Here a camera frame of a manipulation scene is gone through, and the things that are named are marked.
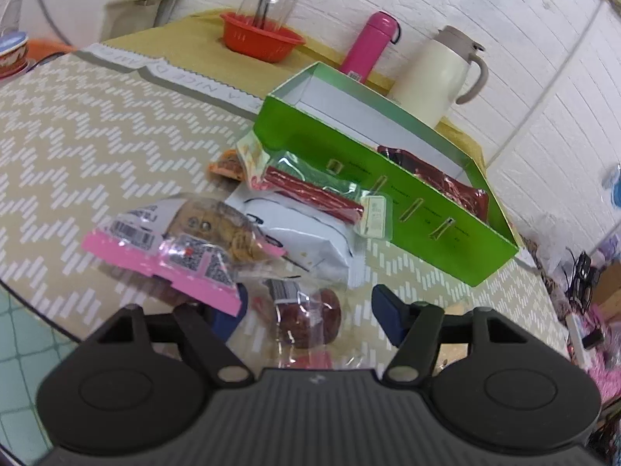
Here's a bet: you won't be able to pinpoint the green cardboard box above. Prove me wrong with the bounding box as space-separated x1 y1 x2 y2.
254 62 518 286

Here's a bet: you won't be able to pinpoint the pink edged cookie bag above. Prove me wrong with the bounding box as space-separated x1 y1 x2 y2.
82 194 286 316

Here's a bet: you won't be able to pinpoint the orange plastic basin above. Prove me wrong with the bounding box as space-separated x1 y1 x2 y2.
26 38 76 68

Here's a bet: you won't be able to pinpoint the red plastic basket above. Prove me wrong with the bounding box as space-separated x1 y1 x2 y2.
220 12 305 63

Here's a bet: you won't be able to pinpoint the red sausage stick pack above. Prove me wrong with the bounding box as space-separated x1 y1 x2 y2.
236 132 393 241

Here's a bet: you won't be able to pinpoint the white blue snack bag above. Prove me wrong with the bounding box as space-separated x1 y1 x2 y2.
225 184 366 288

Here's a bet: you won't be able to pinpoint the dark brown snack bag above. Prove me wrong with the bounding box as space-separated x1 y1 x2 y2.
377 145 489 222

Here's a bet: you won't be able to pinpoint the round pastry packet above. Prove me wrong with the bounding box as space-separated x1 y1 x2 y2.
252 279 343 370

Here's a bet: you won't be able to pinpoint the pink thermos bottle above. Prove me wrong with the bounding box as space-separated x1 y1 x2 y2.
339 12 401 83

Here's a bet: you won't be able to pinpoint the small orange jelly cup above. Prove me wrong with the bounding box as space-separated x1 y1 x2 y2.
207 148 245 182

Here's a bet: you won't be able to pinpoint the cream thermos jug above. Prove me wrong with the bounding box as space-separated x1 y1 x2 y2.
387 25 489 129

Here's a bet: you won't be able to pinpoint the stacked instant noodle cups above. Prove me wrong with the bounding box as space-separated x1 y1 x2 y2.
0 31 28 78

